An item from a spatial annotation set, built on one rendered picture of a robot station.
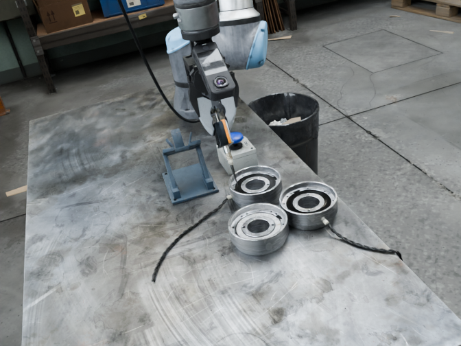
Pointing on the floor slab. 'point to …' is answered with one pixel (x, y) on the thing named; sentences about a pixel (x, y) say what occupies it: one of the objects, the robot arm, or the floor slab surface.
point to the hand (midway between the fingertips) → (220, 128)
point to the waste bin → (276, 100)
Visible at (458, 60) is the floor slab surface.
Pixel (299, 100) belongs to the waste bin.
